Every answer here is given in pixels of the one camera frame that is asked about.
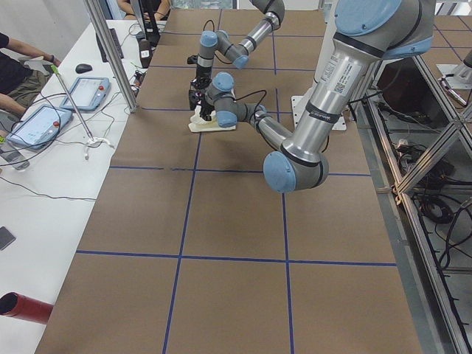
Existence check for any aluminium frame post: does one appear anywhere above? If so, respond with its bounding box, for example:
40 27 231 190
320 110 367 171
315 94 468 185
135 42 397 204
84 0 137 113

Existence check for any black keyboard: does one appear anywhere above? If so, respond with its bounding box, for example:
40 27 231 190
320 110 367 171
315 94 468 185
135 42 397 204
95 27 125 63

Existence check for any far blue teach pendant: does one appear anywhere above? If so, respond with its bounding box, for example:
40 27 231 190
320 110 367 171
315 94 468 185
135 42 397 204
69 77 111 112

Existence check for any aluminium side frame rail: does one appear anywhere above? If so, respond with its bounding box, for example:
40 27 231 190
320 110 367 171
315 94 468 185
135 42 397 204
353 21 472 354

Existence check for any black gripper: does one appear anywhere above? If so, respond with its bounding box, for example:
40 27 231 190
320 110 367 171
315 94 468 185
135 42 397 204
200 100 214 119
195 64 212 81

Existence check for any clear plastic bottle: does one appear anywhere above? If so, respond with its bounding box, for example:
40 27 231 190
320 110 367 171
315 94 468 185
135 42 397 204
1 141 30 170

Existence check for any blue teach pendant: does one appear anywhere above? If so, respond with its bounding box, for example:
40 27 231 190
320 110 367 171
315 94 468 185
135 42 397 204
69 77 111 112
7 105 72 150

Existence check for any person in black shirt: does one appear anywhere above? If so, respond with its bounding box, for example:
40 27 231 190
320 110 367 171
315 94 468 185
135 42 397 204
1 33 61 118

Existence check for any grey grabber stick green tip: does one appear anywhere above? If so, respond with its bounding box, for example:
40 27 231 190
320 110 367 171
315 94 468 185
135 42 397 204
51 64 94 145

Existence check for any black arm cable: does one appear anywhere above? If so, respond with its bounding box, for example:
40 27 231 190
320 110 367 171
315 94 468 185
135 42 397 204
232 88 268 122

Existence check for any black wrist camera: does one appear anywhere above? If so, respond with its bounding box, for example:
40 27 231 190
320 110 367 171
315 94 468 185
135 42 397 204
188 86 205 111
187 55 198 65

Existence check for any black computer mouse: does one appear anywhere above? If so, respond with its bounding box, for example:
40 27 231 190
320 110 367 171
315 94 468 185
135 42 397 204
75 63 93 74

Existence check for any white long-sleeve printed shirt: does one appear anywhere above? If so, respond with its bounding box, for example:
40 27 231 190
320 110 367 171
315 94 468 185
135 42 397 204
188 105 236 133

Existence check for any white camera mast with base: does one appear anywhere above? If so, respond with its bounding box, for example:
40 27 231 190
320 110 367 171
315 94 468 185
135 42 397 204
291 77 347 131

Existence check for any black smartphone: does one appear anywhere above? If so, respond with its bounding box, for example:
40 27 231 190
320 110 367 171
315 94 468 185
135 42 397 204
0 226 16 251

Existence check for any dark brown bottle with label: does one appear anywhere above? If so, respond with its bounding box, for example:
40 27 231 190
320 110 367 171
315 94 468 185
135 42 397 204
139 39 153 69

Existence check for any near blue teach pendant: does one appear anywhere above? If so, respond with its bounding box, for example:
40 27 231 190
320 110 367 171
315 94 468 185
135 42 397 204
7 105 72 150

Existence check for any black pendant cable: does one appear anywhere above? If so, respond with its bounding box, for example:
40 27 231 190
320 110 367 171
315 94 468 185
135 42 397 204
0 88 128 203

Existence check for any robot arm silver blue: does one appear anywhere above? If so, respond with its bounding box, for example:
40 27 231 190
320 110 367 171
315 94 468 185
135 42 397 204
191 0 285 89
189 1 436 193

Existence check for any red cylinder tube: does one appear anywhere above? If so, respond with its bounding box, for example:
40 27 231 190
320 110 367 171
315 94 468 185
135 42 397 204
1 292 53 325

